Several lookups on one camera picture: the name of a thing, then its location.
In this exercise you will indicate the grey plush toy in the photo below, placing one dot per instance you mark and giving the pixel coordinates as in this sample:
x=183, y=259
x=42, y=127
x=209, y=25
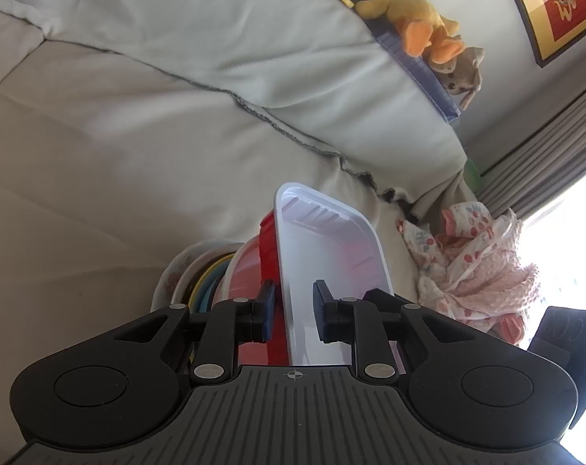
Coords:
x=460, y=75

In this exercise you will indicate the blue enamel bowl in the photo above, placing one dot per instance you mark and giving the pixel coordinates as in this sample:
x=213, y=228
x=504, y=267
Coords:
x=210, y=295

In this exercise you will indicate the pink printed cloth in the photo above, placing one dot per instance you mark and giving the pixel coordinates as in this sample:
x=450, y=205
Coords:
x=467, y=271

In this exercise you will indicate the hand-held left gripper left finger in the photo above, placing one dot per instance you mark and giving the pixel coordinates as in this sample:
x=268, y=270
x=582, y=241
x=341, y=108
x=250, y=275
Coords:
x=268, y=312

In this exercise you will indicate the yellow enamel bowl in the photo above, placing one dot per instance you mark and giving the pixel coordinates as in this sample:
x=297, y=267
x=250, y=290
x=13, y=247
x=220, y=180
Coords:
x=201, y=285

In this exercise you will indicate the white plastic tray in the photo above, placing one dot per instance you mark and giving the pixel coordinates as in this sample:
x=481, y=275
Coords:
x=331, y=252

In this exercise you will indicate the yellow plush toy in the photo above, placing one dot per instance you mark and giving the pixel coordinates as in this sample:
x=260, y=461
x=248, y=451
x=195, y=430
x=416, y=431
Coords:
x=409, y=9

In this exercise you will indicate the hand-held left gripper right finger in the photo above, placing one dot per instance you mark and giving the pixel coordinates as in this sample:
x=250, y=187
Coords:
x=320, y=312

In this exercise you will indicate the green plastic item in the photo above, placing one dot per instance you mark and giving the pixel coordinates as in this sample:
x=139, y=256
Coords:
x=473, y=174

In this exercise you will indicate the grey curtain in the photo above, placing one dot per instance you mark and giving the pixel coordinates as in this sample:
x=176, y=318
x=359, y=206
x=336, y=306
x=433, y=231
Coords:
x=554, y=155

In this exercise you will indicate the red plastic bowl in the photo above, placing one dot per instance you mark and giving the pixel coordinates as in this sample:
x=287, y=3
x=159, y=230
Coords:
x=247, y=271

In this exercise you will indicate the white printed plastic bowl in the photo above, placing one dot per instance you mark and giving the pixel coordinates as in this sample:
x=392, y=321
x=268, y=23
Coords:
x=169, y=276

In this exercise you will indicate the framed red picture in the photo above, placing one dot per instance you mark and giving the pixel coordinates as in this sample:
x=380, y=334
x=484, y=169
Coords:
x=554, y=5

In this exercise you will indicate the blue ribbed board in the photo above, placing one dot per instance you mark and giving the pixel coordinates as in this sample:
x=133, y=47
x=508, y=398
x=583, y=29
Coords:
x=418, y=70

